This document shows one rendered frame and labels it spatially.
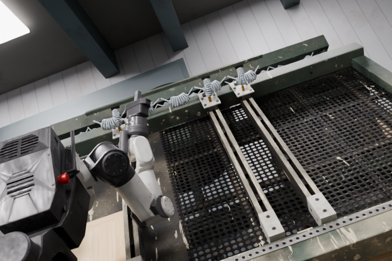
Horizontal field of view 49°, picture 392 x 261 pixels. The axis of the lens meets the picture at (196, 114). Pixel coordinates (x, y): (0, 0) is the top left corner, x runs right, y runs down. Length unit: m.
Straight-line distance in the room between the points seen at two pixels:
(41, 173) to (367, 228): 1.09
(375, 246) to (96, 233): 1.13
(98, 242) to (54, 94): 4.05
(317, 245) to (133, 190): 0.66
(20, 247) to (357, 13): 5.01
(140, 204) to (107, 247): 0.45
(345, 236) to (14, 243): 1.06
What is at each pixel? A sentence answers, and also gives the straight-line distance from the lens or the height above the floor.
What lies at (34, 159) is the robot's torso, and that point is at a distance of 1.34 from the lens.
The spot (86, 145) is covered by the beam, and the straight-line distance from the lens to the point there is 2.54.
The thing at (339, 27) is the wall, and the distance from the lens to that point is 5.51.
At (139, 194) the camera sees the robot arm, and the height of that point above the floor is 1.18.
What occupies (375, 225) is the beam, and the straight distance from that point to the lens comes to 1.65.
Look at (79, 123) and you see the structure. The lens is 3.04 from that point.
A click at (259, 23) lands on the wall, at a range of 5.53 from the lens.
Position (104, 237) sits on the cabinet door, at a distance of 1.95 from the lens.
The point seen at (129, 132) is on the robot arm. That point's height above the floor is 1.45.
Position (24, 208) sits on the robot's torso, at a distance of 1.29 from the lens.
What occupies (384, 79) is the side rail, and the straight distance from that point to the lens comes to 2.47.
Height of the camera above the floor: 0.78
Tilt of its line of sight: 24 degrees up
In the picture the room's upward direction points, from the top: 20 degrees counter-clockwise
